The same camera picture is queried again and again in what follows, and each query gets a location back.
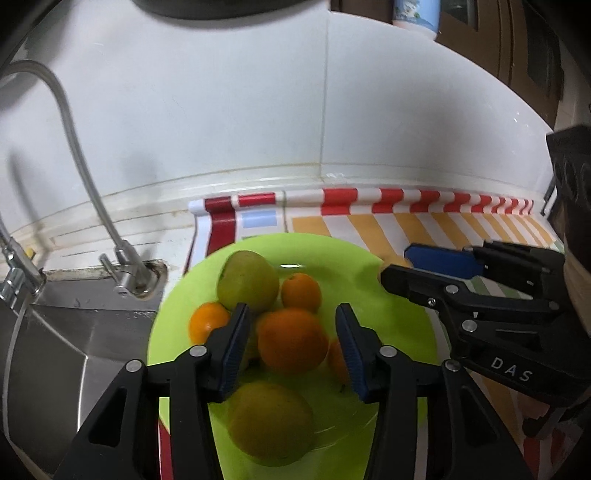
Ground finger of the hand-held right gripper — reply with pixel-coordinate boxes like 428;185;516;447
404;240;566;301
379;264;561;344

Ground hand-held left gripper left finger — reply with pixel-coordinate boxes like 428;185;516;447
53;302;252;480

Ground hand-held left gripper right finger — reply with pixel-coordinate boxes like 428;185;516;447
335;303;536;480

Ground yellow-green apple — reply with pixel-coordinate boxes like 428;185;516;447
227;382;315;464

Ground small orange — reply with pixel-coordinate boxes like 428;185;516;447
281;272;322;312

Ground lime green plate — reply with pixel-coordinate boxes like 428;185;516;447
147;233;439;480

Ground striped colourful tablecloth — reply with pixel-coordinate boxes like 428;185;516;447
157;187;591;480

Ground steel sink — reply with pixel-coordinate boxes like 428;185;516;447
0;277;160;476

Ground steel pull-down faucet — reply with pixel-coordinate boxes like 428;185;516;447
0;217;47;310

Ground white pump bottle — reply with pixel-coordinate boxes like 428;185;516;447
392;0;441;40

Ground steel gooseneck faucet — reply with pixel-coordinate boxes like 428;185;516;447
0;60;155;298

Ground black frying pan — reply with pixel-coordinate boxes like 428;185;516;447
131;0;331;21

